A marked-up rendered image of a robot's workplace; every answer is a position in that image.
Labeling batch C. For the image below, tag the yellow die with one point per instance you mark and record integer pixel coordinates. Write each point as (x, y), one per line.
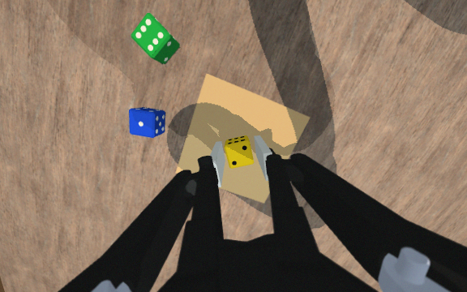
(238, 152)

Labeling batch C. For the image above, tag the blue die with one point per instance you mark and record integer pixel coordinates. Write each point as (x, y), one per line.
(146, 122)

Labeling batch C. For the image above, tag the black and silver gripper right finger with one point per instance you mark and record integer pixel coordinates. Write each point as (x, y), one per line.
(399, 254)

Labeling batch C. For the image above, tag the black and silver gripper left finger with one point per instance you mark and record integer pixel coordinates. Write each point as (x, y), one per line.
(134, 261)

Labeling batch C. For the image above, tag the tan flat mat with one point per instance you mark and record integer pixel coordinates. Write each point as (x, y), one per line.
(225, 111)

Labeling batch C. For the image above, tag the green die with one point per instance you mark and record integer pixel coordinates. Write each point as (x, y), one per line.
(154, 39)

